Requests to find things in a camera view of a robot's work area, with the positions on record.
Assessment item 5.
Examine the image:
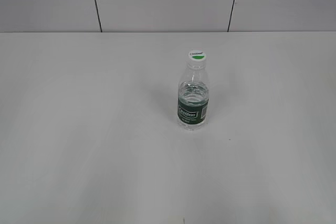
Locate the clear Cestbon water bottle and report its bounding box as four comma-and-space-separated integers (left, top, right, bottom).
177, 63, 209, 131

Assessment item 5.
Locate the white green bottle cap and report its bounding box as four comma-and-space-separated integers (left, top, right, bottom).
187, 50, 207, 69

